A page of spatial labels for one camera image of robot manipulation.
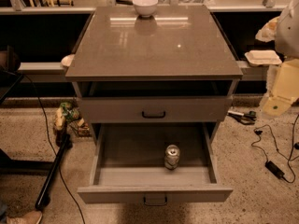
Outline black floor cable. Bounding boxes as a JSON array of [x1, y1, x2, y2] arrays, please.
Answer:
[[23, 74, 87, 224]]

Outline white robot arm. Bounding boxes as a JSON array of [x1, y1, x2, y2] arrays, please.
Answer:
[[255, 0, 299, 117]]

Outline black scissors on floor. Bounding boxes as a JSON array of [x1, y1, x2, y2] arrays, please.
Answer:
[[227, 110, 256, 125]]

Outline black middle drawer handle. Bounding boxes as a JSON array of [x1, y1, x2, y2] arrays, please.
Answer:
[[143, 197, 168, 206]]

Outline white plate on ledge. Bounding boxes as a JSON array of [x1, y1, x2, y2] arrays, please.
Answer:
[[61, 54, 75, 67]]

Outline open grey middle drawer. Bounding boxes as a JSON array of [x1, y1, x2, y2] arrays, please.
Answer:
[[78, 123, 233, 203]]

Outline silver green 7up can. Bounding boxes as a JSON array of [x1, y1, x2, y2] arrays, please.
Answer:
[[164, 145, 180, 170]]

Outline black table leg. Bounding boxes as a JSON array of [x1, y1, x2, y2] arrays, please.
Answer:
[[0, 134, 72, 211]]

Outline snack bags in wire basket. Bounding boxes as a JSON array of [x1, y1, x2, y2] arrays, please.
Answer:
[[53, 102, 91, 137]]

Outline grey drawer cabinet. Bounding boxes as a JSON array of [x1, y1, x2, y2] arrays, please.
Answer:
[[66, 6, 242, 137]]

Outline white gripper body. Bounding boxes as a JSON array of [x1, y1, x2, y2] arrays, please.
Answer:
[[260, 59, 299, 118]]

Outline black drawer handle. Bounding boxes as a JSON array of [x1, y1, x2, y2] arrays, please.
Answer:
[[141, 111, 166, 119], [143, 197, 168, 206]]

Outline black top drawer handle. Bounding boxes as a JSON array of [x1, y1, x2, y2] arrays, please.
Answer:
[[141, 111, 166, 119]]

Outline grey top drawer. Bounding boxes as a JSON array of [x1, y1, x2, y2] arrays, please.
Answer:
[[77, 97, 232, 123]]

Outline white ceramic bowl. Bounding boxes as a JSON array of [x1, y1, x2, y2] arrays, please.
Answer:
[[133, 0, 158, 17]]

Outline beige shoe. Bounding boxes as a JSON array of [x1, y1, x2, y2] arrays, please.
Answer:
[[7, 211, 43, 224]]

